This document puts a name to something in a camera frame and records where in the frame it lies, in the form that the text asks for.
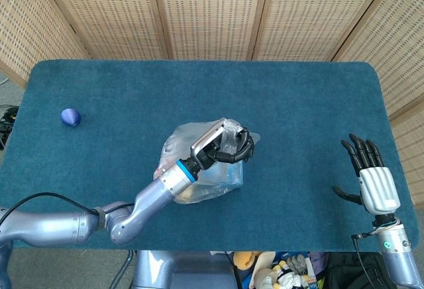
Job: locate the clear plastic shopping bag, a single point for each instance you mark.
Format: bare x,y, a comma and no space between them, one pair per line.
179,143

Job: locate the yellow plush toy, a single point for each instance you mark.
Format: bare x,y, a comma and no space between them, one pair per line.
245,259

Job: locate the black backpack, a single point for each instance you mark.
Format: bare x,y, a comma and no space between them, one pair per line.
348,272

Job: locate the teal table mat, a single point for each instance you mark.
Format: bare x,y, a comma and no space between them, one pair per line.
132,87

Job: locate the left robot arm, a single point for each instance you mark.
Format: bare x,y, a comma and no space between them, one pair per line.
149,199

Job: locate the blue ball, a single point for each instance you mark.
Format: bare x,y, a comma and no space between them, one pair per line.
70,117

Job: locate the silver-blue robot torso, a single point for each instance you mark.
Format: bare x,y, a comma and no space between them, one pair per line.
182,270

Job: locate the blue snack packet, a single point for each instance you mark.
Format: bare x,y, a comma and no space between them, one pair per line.
233,173

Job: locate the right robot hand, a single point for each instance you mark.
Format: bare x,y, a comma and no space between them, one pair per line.
379,188

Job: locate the white plush toy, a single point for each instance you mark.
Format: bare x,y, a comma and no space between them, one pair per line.
285,274

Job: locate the woven folding screen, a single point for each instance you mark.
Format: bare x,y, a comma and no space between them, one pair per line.
212,10

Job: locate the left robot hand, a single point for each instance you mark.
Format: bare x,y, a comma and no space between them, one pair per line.
207,141

